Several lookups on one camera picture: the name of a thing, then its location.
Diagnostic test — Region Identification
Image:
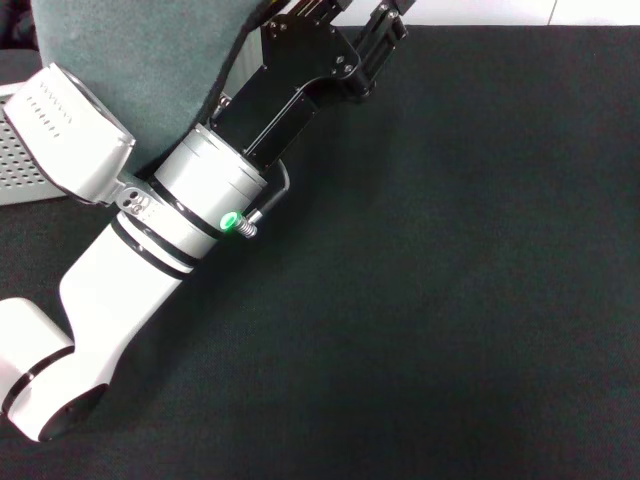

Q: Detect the left arm connector cable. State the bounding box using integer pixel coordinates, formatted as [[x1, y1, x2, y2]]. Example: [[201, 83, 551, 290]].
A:
[[234, 158, 292, 239]]

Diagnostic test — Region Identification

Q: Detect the black tablecloth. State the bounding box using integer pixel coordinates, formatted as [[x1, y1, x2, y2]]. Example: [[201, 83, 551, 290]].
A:
[[0, 24, 640, 480]]

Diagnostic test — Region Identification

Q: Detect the grey perforated storage box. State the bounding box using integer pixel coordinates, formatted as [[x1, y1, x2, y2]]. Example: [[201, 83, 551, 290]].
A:
[[0, 82, 69, 206]]

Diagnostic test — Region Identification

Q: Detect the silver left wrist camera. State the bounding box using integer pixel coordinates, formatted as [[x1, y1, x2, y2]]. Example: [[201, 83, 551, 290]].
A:
[[2, 63, 137, 207]]

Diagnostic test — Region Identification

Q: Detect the grey yellow black-trimmed towel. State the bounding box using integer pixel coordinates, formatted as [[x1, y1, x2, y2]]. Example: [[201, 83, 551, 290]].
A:
[[29, 0, 274, 179]]

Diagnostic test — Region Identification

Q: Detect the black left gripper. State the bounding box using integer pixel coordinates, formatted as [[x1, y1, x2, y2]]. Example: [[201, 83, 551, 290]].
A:
[[208, 0, 417, 172]]

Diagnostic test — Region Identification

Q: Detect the black cloth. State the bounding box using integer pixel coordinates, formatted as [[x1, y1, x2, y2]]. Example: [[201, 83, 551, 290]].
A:
[[0, 0, 39, 51]]

